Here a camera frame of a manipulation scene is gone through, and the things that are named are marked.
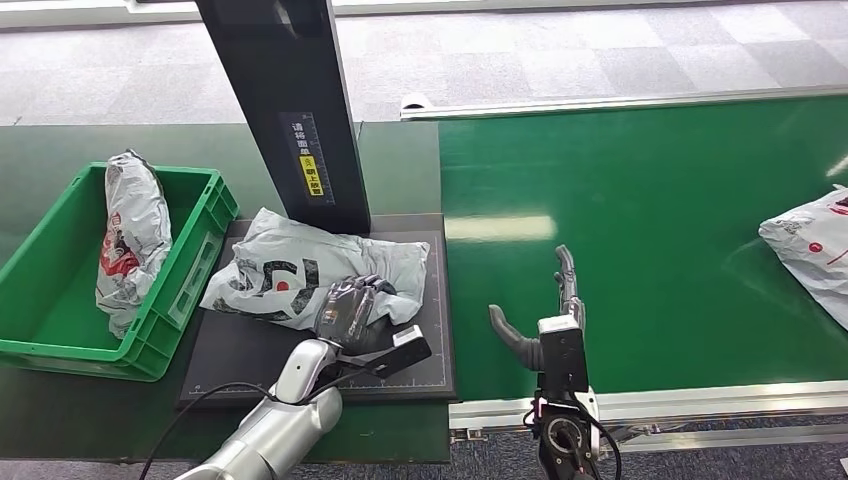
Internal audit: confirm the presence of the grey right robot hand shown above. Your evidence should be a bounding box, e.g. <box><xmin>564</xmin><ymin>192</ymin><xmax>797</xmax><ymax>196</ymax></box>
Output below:
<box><xmin>488</xmin><ymin>245</ymin><xmax>588</xmax><ymax>372</ymax></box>

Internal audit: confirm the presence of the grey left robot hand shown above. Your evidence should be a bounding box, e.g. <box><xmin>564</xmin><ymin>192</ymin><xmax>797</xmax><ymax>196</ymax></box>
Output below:
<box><xmin>313</xmin><ymin>274</ymin><xmax>399</xmax><ymax>356</ymax></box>

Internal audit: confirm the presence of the white poly mailer package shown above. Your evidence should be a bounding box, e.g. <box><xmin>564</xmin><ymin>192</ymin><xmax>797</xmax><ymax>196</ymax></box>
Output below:
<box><xmin>199</xmin><ymin>207</ymin><xmax>431</xmax><ymax>331</ymax></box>

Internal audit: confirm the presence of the green conveyor belt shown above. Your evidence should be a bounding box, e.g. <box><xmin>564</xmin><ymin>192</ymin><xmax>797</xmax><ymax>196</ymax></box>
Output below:
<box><xmin>438</xmin><ymin>96</ymin><xmax>848</xmax><ymax>402</ymax></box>

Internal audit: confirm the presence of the crumpled white red-print package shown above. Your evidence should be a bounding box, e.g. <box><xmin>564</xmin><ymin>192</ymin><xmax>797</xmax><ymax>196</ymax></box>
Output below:
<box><xmin>96</xmin><ymin>149</ymin><xmax>174</xmax><ymax>339</ymax></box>

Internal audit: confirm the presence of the white red-dot poly package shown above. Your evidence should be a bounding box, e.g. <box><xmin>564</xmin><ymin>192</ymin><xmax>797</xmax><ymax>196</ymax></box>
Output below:
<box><xmin>759</xmin><ymin>185</ymin><xmax>848</xmax><ymax>331</ymax></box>

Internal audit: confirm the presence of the yellow label sticker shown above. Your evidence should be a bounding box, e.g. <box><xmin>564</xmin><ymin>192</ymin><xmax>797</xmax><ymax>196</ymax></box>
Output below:
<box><xmin>299</xmin><ymin>154</ymin><xmax>325</xmax><ymax>197</ymax></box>

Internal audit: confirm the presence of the black scanner column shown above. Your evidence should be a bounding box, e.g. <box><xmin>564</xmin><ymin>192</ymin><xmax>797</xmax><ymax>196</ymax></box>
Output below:
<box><xmin>194</xmin><ymin>0</ymin><xmax>372</xmax><ymax>236</ymax></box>

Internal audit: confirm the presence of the green plastic crate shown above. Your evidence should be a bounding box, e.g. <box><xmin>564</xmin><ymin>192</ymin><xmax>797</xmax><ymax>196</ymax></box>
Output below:
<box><xmin>0</xmin><ymin>162</ymin><xmax>240</xmax><ymax>384</ymax></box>

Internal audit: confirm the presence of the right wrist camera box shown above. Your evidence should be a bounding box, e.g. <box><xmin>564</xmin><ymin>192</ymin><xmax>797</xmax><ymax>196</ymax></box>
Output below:
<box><xmin>537</xmin><ymin>315</ymin><xmax>590</xmax><ymax>395</ymax></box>

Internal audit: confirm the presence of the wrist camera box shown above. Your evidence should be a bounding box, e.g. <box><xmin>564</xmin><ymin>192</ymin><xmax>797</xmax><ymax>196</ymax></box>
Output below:
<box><xmin>370</xmin><ymin>325</ymin><xmax>433</xmax><ymax>380</ymax></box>
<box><xmin>537</xmin><ymin>315</ymin><xmax>590</xmax><ymax>395</ymax></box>

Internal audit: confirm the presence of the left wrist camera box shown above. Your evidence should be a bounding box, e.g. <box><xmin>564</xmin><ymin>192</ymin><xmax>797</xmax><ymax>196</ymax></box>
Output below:
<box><xmin>370</xmin><ymin>325</ymin><xmax>433</xmax><ymax>380</ymax></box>

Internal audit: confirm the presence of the black scanner base plate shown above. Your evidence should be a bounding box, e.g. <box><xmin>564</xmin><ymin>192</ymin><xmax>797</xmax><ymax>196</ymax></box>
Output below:
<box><xmin>177</xmin><ymin>213</ymin><xmax>458</xmax><ymax>407</ymax></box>

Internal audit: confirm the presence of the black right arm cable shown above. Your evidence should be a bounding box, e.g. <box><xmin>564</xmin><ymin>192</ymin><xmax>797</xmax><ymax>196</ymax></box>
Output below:
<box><xmin>569</xmin><ymin>390</ymin><xmax>623</xmax><ymax>480</ymax></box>

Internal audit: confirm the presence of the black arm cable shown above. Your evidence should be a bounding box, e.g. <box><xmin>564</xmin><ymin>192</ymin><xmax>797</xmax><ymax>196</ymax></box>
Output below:
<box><xmin>569</xmin><ymin>390</ymin><xmax>623</xmax><ymax>480</ymax></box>
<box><xmin>137</xmin><ymin>367</ymin><xmax>372</xmax><ymax>480</ymax></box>

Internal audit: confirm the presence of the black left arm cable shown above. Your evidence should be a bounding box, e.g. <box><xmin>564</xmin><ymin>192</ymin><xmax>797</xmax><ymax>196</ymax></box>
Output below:
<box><xmin>137</xmin><ymin>367</ymin><xmax>372</xmax><ymax>480</ymax></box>

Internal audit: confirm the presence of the aluminium conveyor side rail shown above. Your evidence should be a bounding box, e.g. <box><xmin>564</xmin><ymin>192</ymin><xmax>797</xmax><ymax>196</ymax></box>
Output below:
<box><xmin>449</xmin><ymin>380</ymin><xmax>848</xmax><ymax>453</ymax></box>
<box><xmin>400</xmin><ymin>84</ymin><xmax>848</xmax><ymax>122</ymax></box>

